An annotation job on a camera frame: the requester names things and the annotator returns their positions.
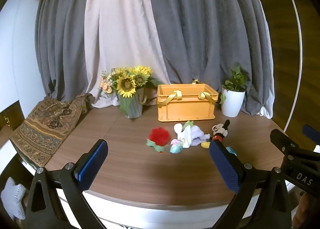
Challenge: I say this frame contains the brown patterned cloth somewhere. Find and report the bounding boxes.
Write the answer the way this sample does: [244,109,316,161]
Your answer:
[10,93,95,170]

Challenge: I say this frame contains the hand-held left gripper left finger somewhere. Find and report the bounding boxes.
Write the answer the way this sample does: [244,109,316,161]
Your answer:
[25,139,109,229]

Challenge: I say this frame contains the grey curtain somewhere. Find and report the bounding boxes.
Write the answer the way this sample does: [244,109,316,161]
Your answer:
[145,0,276,120]
[34,0,101,103]

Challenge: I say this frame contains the grey ribbed vase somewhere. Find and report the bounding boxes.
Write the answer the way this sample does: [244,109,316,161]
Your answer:
[115,87,148,119]

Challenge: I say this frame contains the orange plastic crate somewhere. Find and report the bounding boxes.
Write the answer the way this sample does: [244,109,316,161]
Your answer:
[156,79,219,123]

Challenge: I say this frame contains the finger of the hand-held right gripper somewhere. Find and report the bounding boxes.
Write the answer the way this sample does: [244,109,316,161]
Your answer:
[302,124,320,143]
[270,129,302,160]

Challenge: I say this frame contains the white striped cushion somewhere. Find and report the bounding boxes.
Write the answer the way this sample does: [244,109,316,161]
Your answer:
[0,177,27,220]

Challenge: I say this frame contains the sunflower bouquet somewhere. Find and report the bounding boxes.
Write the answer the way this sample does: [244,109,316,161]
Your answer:
[97,65,162,115]

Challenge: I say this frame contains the white cloth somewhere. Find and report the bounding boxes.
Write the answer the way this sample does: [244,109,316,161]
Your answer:
[174,123,193,148]

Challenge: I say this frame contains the red fluffy plush toy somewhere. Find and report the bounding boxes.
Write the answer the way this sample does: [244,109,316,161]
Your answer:
[146,127,171,154]

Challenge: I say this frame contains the pastel teal plush toy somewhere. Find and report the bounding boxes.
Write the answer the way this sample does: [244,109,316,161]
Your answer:
[169,139,186,155]

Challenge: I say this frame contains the white cabinet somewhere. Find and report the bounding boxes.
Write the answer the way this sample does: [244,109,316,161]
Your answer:
[0,0,40,150]

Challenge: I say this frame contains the pale pink curtain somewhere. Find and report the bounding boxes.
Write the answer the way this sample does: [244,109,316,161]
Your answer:
[84,0,173,110]

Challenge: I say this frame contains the purple plush toy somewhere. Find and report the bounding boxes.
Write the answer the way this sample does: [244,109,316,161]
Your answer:
[182,120,211,147]

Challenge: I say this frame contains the green potted plant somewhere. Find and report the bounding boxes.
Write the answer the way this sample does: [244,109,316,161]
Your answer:
[220,65,253,105]

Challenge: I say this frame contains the mouse plush toy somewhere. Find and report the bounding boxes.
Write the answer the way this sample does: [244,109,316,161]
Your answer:
[201,119,231,150]

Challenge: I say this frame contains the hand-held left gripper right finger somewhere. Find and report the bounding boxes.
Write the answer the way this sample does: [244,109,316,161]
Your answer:
[209,140,292,229]

